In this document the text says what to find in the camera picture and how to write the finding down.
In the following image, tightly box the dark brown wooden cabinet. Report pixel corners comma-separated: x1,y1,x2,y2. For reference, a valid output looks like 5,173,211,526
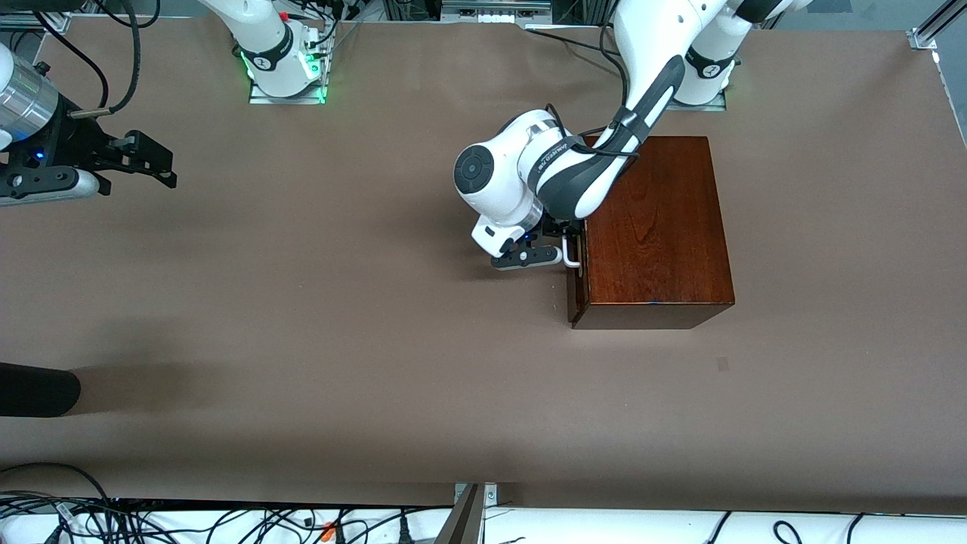
567,136,735,330

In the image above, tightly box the aluminium mount post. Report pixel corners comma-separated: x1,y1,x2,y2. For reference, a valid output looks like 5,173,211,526
434,482,499,544

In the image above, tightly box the thin black cable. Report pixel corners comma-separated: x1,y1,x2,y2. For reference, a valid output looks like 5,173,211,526
34,30,109,108

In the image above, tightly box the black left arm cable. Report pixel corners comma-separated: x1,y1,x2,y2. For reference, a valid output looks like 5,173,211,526
542,23,643,159

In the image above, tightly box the black cylinder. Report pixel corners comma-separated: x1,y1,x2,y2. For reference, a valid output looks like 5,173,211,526
0,363,82,418

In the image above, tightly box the long black table cable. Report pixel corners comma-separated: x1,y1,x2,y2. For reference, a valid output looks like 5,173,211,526
524,27,622,54

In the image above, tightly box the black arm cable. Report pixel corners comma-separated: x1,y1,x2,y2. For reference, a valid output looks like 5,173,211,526
72,0,161,120
542,23,643,159

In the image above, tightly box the wooden drawer with white handle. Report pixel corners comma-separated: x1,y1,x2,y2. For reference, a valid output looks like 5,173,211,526
561,234,584,304

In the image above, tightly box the tangled black cable bundle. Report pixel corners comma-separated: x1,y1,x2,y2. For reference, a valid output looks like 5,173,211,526
0,462,454,544

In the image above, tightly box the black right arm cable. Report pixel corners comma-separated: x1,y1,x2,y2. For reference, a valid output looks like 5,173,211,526
72,0,161,120

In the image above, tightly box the grey power strip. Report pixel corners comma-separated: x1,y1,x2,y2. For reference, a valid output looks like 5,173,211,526
440,0,552,25

